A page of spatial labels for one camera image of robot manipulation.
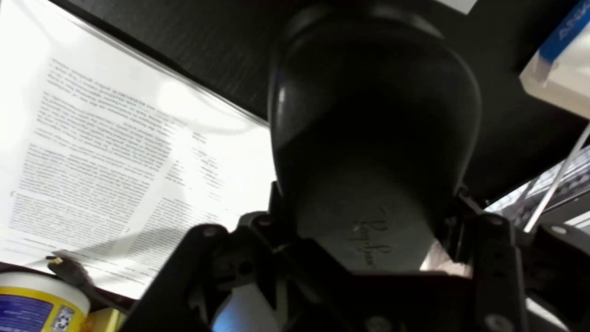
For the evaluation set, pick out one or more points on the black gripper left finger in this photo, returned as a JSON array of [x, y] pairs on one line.
[[273, 208]]

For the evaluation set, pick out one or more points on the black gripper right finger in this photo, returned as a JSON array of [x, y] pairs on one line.
[[476, 227]]

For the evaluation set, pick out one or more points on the white wipes canister blue label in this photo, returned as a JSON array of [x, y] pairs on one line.
[[35, 302]]

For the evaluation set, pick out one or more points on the white blue box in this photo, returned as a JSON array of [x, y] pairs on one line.
[[559, 70]]

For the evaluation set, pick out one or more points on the white printed paper sheet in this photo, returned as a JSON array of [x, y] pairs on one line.
[[109, 157]]

